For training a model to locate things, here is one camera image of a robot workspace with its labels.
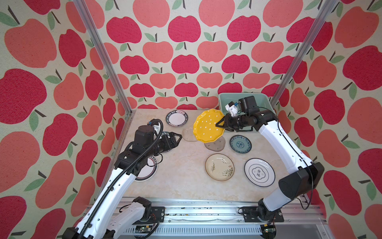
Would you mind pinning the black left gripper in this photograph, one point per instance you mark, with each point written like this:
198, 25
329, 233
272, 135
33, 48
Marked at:
167, 146

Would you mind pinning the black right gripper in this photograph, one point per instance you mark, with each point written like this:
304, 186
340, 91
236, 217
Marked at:
226, 119

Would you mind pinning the yellow polka dot plate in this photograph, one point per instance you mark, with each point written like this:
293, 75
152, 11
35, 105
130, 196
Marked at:
204, 128

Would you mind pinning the white plate green rim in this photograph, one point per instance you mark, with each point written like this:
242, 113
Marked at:
148, 170

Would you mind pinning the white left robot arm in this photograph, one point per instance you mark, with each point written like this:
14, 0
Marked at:
99, 223

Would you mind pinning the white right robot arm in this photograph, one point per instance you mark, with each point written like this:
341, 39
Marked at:
304, 174

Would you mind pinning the mint green plastic bin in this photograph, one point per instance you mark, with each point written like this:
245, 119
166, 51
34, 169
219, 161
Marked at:
250, 104

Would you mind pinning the clear round glass plate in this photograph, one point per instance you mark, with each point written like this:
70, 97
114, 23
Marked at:
188, 135

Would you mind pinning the clear grey glass plate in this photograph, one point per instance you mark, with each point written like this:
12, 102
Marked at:
217, 145

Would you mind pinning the small blue floral plate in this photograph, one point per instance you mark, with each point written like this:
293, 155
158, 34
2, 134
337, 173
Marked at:
240, 144

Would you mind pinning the cream plate with plant drawing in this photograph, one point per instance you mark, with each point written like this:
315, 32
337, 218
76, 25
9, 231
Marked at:
219, 167

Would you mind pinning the white plate with black rings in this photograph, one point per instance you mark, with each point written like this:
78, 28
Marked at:
259, 172

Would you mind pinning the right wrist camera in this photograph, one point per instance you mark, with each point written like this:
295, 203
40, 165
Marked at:
232, 108

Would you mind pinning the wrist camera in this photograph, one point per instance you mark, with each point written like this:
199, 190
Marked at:
232, 108
155, 124

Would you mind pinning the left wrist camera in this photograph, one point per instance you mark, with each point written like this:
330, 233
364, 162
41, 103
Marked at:
155, 124

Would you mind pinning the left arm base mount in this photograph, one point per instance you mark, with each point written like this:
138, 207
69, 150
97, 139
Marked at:
155, 216

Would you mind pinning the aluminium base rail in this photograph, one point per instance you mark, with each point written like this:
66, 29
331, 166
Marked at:
217, 218

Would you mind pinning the left aluminium frame post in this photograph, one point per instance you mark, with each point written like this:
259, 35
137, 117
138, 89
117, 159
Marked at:
89, 23

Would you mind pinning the aluminium frame post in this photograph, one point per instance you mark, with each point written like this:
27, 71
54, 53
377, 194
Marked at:
318, 23
89, 23

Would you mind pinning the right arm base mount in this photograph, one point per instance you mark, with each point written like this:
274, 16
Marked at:
260, 215

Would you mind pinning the right aluminium frame post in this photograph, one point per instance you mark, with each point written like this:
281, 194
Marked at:
318, 23

